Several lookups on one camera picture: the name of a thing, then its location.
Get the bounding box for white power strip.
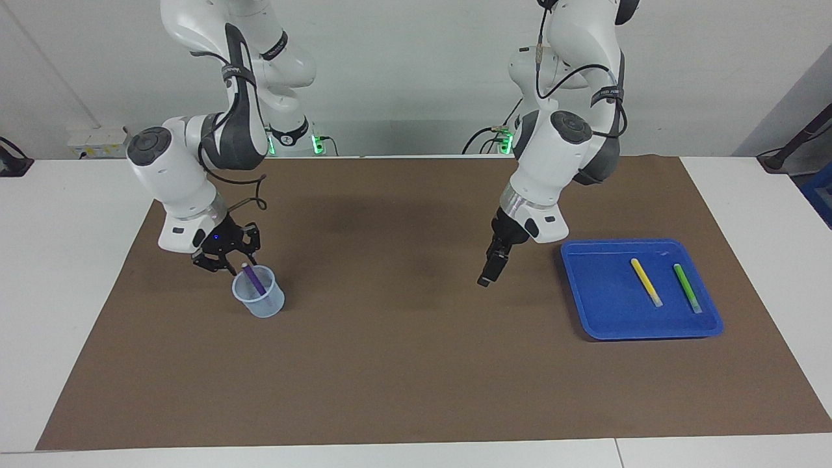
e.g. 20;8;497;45
67;127;129;160

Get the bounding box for translucent plastic cup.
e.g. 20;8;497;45
232;265;285;319

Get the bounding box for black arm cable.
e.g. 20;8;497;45
195;49;268;212
534;0;628;140

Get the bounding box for black clamp device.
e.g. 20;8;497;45
0;135;34;177

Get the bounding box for black stand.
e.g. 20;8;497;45
757;104;832;174

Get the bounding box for blue crate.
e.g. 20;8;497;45
798;162;832;229

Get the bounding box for purple pen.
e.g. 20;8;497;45
241;262;268;296

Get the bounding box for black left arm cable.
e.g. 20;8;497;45
534;0;628;140

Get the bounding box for blue plastic tray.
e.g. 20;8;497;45
560;239;724;341

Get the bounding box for brown table mat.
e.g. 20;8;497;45
36;155;832;451

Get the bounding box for green pen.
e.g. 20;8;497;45
673;263;703;315

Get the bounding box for black base cable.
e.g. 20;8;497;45
461;97;522;155

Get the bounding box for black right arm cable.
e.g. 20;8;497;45
195;49;268;212

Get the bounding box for yellow pen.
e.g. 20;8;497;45
630;258;664;308

